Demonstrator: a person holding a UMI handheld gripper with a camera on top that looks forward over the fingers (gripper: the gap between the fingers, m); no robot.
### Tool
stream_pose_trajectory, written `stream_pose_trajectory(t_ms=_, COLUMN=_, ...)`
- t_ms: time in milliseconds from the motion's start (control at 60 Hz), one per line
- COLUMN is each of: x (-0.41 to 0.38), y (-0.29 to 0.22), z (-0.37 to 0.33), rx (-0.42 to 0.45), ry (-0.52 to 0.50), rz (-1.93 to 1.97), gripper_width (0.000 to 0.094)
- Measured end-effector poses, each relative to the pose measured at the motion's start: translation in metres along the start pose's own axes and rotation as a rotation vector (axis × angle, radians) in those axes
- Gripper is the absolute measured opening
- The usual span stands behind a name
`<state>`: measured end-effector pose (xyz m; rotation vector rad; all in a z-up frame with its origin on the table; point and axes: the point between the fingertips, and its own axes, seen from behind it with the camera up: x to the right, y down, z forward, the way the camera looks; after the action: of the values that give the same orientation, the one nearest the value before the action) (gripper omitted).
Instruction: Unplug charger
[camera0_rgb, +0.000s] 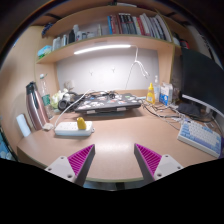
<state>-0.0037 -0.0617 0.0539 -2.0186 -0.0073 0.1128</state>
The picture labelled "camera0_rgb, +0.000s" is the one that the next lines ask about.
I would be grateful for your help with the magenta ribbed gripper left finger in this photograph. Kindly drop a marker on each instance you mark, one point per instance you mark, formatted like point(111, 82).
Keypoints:
point(75, 167)

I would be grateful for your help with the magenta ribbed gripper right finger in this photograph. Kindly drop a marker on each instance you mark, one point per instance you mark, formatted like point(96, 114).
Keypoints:
point(154, 166)

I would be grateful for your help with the yellow charger plug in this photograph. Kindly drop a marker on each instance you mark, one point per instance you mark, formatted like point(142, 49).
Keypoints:
point(81, 123)

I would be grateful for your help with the white power strip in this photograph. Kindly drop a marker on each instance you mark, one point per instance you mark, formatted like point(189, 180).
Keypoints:
point(71, 129)

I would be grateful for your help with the white and blue keyboard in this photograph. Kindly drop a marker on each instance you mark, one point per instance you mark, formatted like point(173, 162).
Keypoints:
point(200, 137)

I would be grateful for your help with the black laptop with stickers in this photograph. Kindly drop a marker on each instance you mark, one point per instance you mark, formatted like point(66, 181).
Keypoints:
point(108, 103)

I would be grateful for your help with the yellow glue bottle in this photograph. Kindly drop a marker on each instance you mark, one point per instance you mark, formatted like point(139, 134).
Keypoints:
point(150, 95)

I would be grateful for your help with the pink metal thermos bottle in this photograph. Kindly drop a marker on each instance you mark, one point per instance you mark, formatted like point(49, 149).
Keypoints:
point(35, 106)

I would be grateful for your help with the white paper roll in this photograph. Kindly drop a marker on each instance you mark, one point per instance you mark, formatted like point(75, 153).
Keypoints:
point(23, 125)

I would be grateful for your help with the blue and white carton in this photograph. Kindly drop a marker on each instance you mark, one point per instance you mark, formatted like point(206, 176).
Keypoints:
point(166, 94)

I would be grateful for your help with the clear sanitizer bottle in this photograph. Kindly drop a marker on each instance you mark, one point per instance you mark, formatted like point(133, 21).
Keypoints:
point(156, 88)

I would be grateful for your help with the clear plastic water bottle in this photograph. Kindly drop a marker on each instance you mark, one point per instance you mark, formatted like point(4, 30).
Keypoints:
point(46, 96)

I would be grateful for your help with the black computer monitor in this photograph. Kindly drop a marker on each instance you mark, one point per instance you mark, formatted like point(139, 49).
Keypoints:
point(202, 80)

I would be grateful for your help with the LED light bar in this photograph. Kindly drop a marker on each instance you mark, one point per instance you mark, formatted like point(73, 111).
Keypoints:
point(98, 48)

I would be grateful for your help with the white bottles on shelf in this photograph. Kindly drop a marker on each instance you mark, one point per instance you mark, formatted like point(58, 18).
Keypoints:
point(74, 34)

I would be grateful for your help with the row of books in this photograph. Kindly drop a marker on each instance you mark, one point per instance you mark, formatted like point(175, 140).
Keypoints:
point(143, 25)

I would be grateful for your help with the wooden wall shelf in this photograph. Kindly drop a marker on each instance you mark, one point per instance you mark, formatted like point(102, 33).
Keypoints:
point(111, 69)

